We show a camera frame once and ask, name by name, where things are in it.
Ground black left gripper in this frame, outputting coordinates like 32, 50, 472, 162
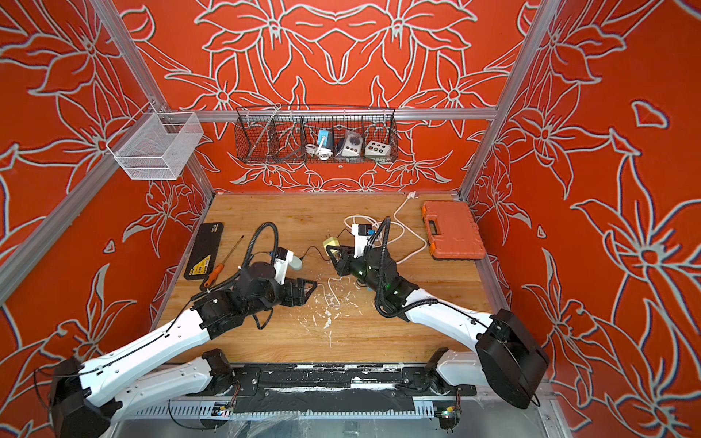
245, 274, 319, 319

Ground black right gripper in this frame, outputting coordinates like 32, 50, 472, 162
326, 246, 387, 299

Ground thin white cable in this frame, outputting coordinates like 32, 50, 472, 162
325, 248, 343, 308

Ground yellow plug adapter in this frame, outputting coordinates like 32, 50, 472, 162
322, 237, 339, 248

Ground white bluetooth headset case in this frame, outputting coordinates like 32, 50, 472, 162
288, 255, 303, 271

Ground thin black charging cable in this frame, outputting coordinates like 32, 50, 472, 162
300, 226, 352, 264

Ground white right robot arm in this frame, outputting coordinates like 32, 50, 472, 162
326, 246, 551, 409

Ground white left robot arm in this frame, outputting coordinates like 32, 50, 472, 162
49, 262, 318, 437

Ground black flat tool case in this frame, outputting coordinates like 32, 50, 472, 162
184, 222, 225, 280

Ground white power strip in basket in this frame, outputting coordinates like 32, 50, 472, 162
337, 131, 363, 158

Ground orange plastic tool case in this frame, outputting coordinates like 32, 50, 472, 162
421, 201, 487, 260

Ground white socket cube in basket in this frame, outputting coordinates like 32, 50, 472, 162
365, 141, 392, 161

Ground blue box in basket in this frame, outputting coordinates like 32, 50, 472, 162
316, 130, 332, 149

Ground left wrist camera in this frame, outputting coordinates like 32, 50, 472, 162
273, 247, 294, 285

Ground white thick power cable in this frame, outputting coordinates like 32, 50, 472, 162
343, 191, 428, 266

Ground orange handled screwdriver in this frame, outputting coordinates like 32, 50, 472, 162
200, 235, 245, 291

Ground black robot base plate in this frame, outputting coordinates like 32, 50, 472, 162
188, 362, 478, 414

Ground black wire wall basket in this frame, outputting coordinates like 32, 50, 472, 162
235, 105, 399, 164

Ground clear plastic wall bin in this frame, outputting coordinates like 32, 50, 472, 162
108, 112, 204, 181

